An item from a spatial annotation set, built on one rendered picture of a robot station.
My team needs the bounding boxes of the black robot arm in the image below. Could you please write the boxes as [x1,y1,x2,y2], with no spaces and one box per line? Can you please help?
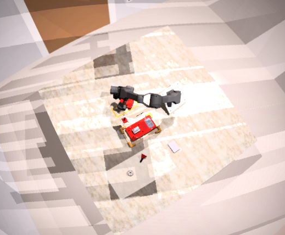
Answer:
[110,86,182,108]

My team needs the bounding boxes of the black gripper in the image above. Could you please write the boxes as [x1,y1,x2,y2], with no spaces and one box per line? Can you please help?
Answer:
[117,86,135,111]

